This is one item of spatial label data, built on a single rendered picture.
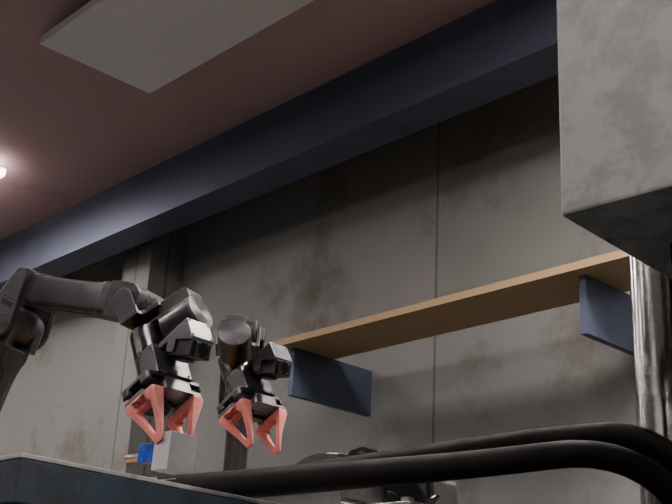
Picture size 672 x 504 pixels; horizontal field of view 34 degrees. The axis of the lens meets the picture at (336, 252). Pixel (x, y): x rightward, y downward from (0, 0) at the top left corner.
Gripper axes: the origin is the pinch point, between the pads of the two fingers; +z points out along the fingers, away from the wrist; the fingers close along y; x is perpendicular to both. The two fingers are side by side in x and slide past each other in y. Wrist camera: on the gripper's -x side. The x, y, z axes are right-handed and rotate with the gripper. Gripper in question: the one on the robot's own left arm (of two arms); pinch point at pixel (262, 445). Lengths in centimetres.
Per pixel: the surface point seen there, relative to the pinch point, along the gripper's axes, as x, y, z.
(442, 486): -26.5, 3.7, 25.6
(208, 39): 61, 132, -294
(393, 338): 91, 224, -173
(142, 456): -3.9, -31.4, 11.6
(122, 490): -42, -71, 50
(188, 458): -9.2, -28.1, 15.1
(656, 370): -66, -7, 38
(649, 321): -69, -7, 32
